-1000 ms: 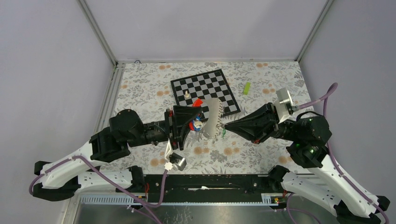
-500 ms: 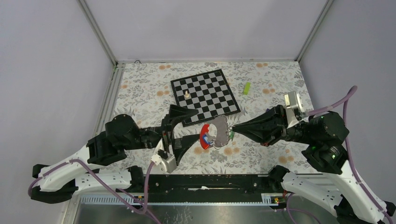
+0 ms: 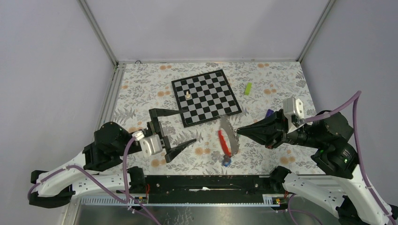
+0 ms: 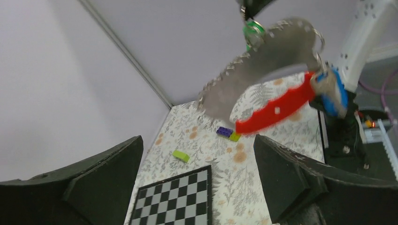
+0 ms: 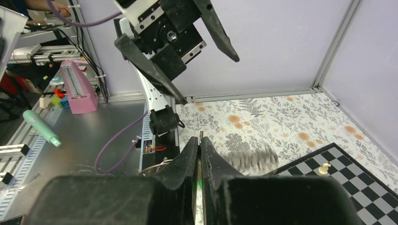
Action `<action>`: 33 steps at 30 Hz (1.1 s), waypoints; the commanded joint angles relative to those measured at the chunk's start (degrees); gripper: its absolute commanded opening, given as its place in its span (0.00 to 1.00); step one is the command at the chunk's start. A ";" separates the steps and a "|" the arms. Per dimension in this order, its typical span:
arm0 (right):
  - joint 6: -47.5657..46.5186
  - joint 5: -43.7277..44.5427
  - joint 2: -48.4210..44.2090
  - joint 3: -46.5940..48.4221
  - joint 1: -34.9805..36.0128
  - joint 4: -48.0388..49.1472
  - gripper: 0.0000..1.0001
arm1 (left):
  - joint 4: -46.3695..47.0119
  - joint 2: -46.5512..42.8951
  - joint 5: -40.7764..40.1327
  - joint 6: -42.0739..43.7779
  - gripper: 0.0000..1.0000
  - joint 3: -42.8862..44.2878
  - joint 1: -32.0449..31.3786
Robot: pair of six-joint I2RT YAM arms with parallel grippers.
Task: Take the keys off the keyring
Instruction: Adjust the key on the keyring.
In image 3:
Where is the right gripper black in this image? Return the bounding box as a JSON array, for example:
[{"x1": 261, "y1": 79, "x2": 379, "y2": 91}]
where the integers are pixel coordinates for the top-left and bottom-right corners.
[{"x1": 236, "y1": 106, "x2": 324, "y2": 147}]

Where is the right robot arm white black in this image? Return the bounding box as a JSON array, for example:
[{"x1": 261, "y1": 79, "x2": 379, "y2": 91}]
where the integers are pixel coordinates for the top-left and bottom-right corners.
[{"x1": 237, "y1": 110, "x2": 398, "y2": 225}]

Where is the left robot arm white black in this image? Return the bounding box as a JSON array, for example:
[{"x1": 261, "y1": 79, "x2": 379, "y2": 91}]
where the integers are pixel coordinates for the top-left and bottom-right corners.
[{"x1": 27, "y1": 108, "x2": 194, "y2": 209}]

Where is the purple and green block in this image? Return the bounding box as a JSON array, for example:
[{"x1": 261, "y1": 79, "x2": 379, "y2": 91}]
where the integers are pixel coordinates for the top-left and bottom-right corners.
[{"x1": 266, "y1": 109, "x2": 274, "y2": 117}]

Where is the floral table mat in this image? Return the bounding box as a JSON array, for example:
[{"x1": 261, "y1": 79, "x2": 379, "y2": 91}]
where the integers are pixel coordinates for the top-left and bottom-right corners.
[{"x1": 113, "y1": 62, "x2": 322, "y2": 175}]

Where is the lime green block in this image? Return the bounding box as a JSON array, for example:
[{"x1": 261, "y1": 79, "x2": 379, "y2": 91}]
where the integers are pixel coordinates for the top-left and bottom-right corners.
[{"x1": 244, "y1": 82, "x2": 252, "y2": 96}]

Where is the black grey chessboard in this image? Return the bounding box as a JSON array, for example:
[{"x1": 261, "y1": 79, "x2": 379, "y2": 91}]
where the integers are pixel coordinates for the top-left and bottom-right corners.
[{"x1": 171, "y1": 69, "x2": 242, "y2": 128}]

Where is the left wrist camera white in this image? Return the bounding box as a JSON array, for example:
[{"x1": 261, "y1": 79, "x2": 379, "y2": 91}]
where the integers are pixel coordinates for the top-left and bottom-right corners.
[{"x1": 132, "y1": 131, "x2": 163, "y2": 157}]

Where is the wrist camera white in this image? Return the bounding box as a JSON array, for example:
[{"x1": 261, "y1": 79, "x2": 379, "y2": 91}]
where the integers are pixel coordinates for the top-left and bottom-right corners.
[
  {"x1": 132, "y1": 131, "x2": 163, "y2": 157},
  {"x1": 283, "y1": 97, "x2": 305, "y2": 134}
]

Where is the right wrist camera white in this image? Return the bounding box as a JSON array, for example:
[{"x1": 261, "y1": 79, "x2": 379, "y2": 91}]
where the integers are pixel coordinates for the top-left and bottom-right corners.
[{"x1": 283, "y1": 97, "x2": 305, "y2": 134}]

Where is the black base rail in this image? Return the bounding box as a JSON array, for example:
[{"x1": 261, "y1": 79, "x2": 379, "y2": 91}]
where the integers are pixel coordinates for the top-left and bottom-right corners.
[{"x1": 129, "y1": 175, "x2": 286, "y2": 204}]

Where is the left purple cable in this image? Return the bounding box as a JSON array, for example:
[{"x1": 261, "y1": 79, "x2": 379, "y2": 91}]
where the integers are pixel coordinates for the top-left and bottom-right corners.
[{"x1": 27, "y1": 136, "x2": 162, "y2": 225}]

